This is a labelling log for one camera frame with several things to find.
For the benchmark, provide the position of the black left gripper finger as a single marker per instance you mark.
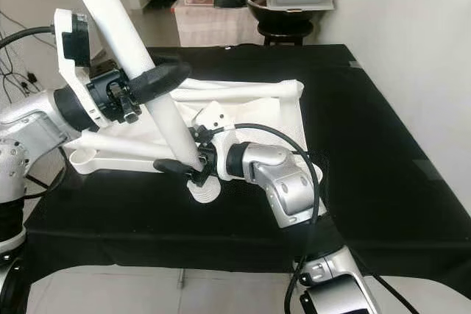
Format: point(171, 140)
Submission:
point(158, 79)

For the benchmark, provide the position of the grey tape patch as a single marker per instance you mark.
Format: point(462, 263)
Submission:
point(427, 169)
point(357, 64)

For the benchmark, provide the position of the black wooden stool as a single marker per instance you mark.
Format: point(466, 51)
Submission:
point(287, 32)

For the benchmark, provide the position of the white plastic table leg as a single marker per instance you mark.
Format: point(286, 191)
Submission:
point(125, 145)
point(265, 90)
point(110, 20)

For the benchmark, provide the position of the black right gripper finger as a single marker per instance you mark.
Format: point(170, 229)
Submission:
point(173, 168)

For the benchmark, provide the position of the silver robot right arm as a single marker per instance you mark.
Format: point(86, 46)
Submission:
point(283, 182)

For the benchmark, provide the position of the black round pan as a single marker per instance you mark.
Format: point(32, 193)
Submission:
point(265, 14)

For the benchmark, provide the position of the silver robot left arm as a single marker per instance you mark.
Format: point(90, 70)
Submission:
point(26, 134)

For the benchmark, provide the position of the black tablecloth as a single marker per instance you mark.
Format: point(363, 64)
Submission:
point(118, 233)

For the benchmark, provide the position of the pale patterned cloth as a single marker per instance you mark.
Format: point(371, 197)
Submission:
point(217, 27)

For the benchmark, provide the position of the white plastic table top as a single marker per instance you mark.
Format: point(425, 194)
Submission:
point(280, 119)

